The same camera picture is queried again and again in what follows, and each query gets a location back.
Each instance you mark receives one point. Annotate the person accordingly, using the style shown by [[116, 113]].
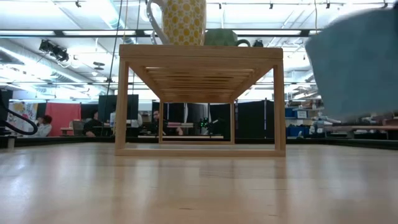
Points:
[[45, 127], [91, 126], [136, 119], [157, 119]]

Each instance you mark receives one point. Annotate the blue storage bin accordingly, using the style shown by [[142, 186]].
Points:
[[295, 130]]

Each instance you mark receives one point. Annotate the plain blue mug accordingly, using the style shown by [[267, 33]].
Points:
[[357, 68]]

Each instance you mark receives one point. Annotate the red partition panel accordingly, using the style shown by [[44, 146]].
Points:
[[63, 113]]

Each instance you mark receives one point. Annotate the black ceiling spotlight fixture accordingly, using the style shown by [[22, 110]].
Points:
[[54, 51]]

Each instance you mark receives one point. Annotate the wooden slatted rack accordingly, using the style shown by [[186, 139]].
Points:
[[199, 51]]

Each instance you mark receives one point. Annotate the black display panel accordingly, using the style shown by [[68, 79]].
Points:
[[107, 104]]

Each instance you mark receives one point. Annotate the round ceiling disc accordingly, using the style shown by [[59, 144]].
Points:
[[99, 63], [99, 68]]

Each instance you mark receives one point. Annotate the grey short post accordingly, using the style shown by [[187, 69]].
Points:
[[11, 143]]

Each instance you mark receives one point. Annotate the white mug yellow dots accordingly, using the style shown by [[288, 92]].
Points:
[[183, 21]]

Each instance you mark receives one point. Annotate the plain green mug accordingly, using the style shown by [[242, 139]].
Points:
[[222, 38]]

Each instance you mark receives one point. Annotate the small background robot arm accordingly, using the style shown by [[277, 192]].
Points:
[[204, 123]]

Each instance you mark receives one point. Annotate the colourful wall poster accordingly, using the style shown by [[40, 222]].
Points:
[[21, 110]]

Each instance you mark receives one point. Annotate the black partition screen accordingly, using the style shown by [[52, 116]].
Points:
[[252, 121]]

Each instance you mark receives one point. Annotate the small black ceiling fixture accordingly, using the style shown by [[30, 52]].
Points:
[[258, 43]]

